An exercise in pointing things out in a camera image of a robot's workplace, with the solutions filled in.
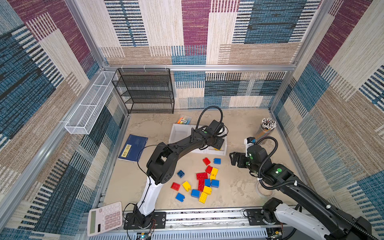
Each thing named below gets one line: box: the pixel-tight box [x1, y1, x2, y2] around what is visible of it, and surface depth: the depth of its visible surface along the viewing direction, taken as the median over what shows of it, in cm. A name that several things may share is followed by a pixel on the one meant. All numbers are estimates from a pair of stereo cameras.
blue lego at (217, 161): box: [213, 158, 222, 165], surface depth 95 cm
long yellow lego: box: [198, 191, 208, 204], surface depth 81 cm
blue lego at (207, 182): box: [204, 178, 211, 187], surface depth 85 cm
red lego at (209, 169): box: [205, 165, 213, 174], surface depth 91 cm
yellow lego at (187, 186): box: [182, 181, 192, 192], surface depth 83 cm
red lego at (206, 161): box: [202, 157, 211, 166], surface depth 96 cm
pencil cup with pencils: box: [255, 117, 277, 142], surface depth 91 cm
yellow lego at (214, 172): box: [210, 167, 219, 180], surface depth 89 cm
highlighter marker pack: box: [176, 116, 192, 125], surface depth 114 cm
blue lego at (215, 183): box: [211, 179, 220, 188], surface depth 86 cm
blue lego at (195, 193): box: [191, 189, 201, 199], surface depth 83 cm
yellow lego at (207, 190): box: [203, 185, 213, 195], surface depth 83 cm
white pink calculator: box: [87, 201, 123, 237], surface depth 74 cm
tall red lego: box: [198, 178, 205, 191], surface depth 85 cm
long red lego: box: [196, 172, 208, 180], surface depth 89 cm
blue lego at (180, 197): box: [175, 192, 186, 203], surface depth 82 cm
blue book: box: [118, 134, 149, 163], surface depth 101 cm
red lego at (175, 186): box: [170, 182, 181, 192], surface depth 84 cm
